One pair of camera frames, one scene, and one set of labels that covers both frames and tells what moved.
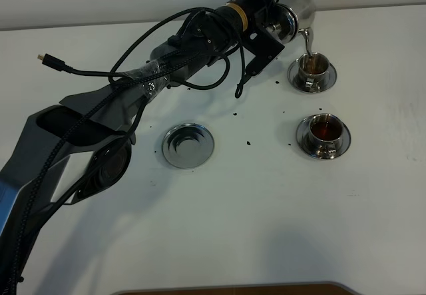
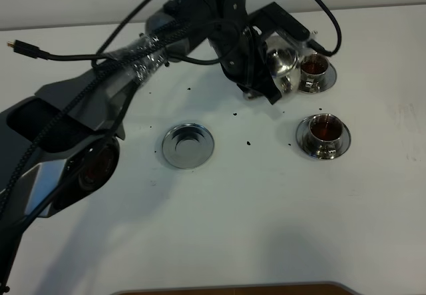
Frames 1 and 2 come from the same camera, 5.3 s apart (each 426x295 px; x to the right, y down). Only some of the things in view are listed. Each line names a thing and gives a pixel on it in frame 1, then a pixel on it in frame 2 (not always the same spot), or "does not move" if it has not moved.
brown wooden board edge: (319, 288) does not move
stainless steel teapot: (293, 12) to (282, 61)
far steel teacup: (314, 70) does not move
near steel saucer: (302, 136) does not move
